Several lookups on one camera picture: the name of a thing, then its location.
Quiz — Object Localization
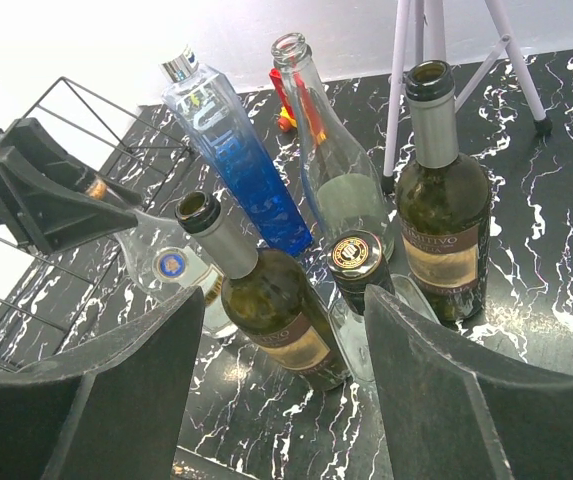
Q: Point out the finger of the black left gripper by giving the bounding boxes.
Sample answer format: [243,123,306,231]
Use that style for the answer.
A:
[0,117,139,254]

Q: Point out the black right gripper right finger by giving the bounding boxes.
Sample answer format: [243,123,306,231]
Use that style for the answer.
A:
[365,285,573,479]

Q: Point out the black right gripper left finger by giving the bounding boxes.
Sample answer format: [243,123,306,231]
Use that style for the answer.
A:
[0,287,205,479]

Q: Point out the clear glass bottle top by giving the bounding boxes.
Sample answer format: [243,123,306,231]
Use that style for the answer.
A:
[86,178,237,339]

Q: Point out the clear square liquor bottle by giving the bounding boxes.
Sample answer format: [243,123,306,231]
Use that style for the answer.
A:
[326,230,438,383]

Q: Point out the blue clear vodka bottle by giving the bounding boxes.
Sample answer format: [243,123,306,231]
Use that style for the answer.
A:
[161,45,313,257]

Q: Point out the green white wine bottle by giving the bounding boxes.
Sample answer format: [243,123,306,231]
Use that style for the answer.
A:
[175,191,349,391]

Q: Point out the dark red wine bottle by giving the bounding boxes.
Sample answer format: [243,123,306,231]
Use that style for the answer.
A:
[395,87,492,323]

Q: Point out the clear round glass bottle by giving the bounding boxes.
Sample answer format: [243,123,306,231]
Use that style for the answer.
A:
[271,32,395,260]

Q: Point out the red yellow toy brick car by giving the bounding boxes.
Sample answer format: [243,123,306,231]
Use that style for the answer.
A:
[269,68,326,145]

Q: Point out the lilac music stand tripod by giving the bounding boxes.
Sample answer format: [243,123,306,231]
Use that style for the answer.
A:
[381,0,552,195]

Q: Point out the black wire wine rack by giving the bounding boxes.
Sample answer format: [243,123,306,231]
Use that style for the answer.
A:
[0,101,200,371]

